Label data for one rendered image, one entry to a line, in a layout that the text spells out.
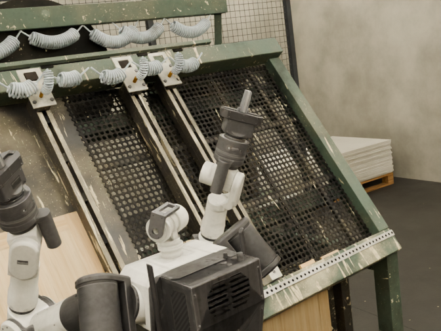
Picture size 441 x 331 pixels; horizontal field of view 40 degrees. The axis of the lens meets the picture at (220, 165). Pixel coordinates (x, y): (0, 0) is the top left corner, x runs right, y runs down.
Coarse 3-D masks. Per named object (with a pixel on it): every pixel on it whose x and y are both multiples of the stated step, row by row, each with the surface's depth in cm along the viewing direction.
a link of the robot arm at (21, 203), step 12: (12, 156) 128; (12, 168) 126; (0, 180) 122; (12, 180) 126; (24, 180) 130; (0, 192) 124; (12, 192) 127; (24, 192) 130; (0, 204) 127; (12, 204) 127; (24, 204) 128; (0, 216) 128; (12, 216) 128; (24, 216) 129
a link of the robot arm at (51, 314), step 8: (56, 304) 140; (40, 312) 145; (48, 312) 139; (56, 312) 136; (8, 320) 144; (16, 320) 143; (32, 320) 143; (40, 320) 140; (48, 320) 138; (56, 320) 135; (8, 328) 143; (16, 328) 142; (24, 328) 142; (32, 328) 142; (40, 328) 140; (48, 328) 138; (56, 328) 136; (64, 328) 134
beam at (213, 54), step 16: (192, 48) 298; (208, 48) 303; (224, 48) 309; (240, 48) 314; (256, 48) 320; (272, 48) 327; (64, 64) 256; (80, 64) 260; (96, 64) 264; (112, 64) 268; (208, 64) 300; (224, 64) 309; (240, 64) 318; (256, 64) 327; (0, 80) 237; (16, 80) 241; (80, 80) 255; (96, 80) 261; (144, 80) 282; (0, 96) 236
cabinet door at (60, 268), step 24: (72, 216) 229; (0, 240) 212; (72, 240) 224; (0, 264) 208; (48, 264) 215; (72, 264) 219; (96, 264) 223; (0, 288) 203; (48, 288) 211; (72, 288) 215; (0, 312) 199
